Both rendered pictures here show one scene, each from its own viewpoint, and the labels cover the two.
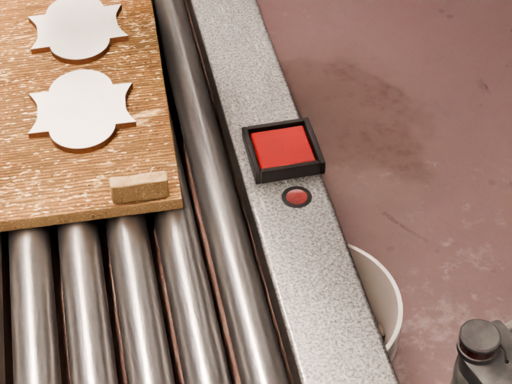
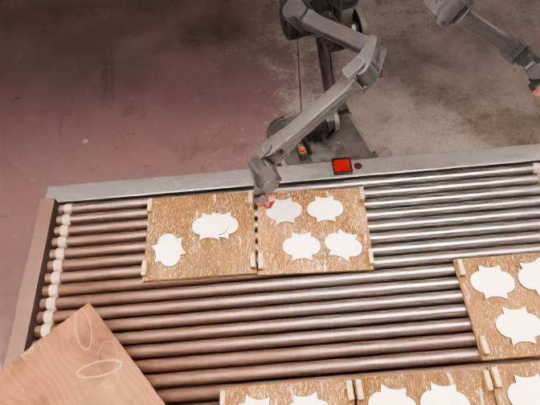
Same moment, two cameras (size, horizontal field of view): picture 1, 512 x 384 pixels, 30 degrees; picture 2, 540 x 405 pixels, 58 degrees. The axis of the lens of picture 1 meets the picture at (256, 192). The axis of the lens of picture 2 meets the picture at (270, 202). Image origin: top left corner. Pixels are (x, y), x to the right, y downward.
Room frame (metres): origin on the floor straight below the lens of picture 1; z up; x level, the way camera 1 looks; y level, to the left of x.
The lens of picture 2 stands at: (0.82, 1.18, 2.54)
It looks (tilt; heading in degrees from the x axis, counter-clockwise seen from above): 57 degrees down; 282
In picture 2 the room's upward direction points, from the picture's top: 6 degrees counter-clockwise
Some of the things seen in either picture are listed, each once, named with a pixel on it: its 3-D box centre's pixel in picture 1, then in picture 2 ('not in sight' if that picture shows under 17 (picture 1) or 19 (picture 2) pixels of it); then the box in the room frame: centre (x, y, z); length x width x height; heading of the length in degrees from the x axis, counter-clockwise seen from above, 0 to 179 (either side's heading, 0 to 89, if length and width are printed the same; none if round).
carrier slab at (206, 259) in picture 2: not in sight; (200, 235); (1.28, 0.34, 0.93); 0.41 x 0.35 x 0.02; 10
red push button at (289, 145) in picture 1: (283, 151); (341, 165); (0.76, -0.03, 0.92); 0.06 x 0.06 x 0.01; 11
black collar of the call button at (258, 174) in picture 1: (283, 149); (341, 165); (0.76, -0.03, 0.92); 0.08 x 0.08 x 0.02; 11
